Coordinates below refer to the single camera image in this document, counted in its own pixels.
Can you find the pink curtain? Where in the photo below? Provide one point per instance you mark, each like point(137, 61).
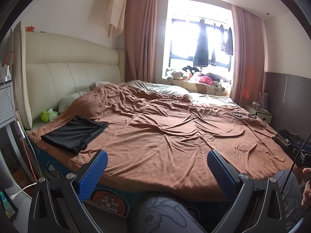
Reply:
point(247, 53)
point(143, 38)

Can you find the person's right hand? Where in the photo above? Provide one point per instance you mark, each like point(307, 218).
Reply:
point(307, 189)

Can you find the black and white plush toy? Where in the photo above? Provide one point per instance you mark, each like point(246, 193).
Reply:
point(190, 70)

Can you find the small dark hanging garment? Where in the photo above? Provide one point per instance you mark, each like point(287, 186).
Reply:
point(213, 58)

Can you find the beige bedding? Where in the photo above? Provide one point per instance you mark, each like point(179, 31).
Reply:
point(165, 88)

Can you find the stack of dark clothes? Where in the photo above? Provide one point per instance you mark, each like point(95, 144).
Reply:
point(286, 137)

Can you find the black sleeveless vest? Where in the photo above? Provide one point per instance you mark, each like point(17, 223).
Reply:
point(73, 134)

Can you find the white nightstand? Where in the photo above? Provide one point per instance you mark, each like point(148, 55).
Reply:
point(261, 116)

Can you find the cream padded headboard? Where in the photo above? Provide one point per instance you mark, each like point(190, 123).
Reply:
point(73, 60)

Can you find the bear print bolster pillow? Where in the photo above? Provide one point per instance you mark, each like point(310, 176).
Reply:
point(194, 87)

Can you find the long dark hanging garment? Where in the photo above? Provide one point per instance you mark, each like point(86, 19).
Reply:
point(201, 48)

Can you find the red plush toy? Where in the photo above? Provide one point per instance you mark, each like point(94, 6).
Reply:
point(206, 79)

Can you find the bright window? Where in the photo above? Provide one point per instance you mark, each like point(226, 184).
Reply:
point(184, 34)

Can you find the green tissue pack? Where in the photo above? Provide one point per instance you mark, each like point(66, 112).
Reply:
point(47, 116)

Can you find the blue printed bed base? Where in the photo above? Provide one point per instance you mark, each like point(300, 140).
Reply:
point(55, 172)

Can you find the short dark hanging garment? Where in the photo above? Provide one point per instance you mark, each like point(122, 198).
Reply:
point(228, 42)

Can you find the cream hanging cloth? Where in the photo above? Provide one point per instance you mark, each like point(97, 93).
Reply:
point(117, 9)

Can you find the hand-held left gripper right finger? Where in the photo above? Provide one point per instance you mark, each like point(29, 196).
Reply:
point(220, 172)

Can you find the small orange object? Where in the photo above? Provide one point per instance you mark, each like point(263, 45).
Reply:
point(30, 29)

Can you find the cream leaning cushion panel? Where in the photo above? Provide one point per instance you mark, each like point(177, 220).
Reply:
point(21, 77)

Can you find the white charger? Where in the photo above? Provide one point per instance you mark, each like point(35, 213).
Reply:
point(6, 74)

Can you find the white bottle rack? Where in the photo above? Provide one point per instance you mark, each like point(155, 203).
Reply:
point(263, 102)

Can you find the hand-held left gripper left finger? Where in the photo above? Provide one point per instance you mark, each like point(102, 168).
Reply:
point(93, 174)

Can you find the white pillow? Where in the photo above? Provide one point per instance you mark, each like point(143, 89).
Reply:
point(69, 100)

